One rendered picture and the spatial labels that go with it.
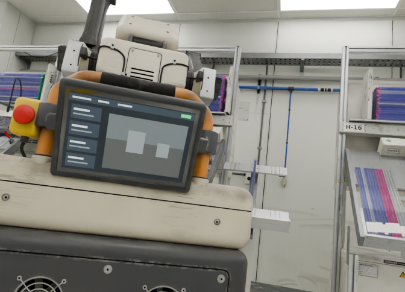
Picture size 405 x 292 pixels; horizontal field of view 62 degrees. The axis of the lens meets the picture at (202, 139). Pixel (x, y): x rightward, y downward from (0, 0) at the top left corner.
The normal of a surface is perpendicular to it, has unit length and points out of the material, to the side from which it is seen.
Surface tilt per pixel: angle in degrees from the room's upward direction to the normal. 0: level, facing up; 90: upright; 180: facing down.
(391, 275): 90
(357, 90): 90
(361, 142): 90
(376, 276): 90
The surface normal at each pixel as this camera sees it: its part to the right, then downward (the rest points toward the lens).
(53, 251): 0.22, -0.16
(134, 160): 0.15, 0.26
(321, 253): -0.23, -0.22
